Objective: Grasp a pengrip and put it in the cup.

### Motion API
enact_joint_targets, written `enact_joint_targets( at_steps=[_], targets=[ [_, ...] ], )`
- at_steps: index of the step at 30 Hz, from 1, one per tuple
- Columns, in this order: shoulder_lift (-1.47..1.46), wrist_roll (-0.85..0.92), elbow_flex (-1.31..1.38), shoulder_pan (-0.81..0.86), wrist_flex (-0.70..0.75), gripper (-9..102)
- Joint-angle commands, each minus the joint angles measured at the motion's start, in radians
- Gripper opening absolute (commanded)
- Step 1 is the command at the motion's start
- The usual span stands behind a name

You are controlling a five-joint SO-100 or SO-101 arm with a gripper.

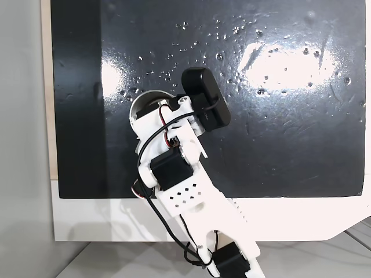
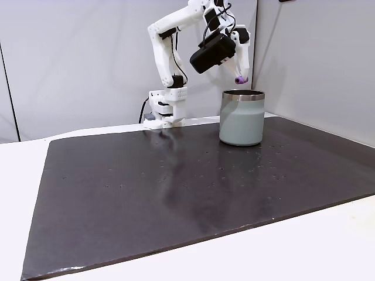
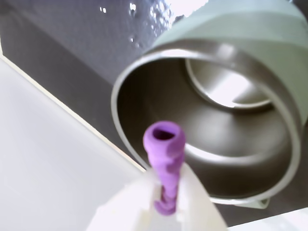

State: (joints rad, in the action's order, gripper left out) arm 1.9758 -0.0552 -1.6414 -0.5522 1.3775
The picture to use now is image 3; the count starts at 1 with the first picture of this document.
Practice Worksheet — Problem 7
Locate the purple ribbed pen grip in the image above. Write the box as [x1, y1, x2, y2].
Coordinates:
[142, 120, 187, 218]

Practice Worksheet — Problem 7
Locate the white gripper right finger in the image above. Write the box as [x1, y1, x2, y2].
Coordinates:
[176, 162, 228, 231]

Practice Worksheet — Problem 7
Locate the steel cup with grey handle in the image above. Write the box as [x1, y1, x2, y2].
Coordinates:
[110, 0, 308, 210]

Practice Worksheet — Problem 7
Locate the black glossy table mat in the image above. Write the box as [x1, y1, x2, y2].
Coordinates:
[0, 0, 308, 227]

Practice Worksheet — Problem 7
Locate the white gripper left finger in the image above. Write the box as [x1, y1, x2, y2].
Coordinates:
[86, 167, 169, 231]

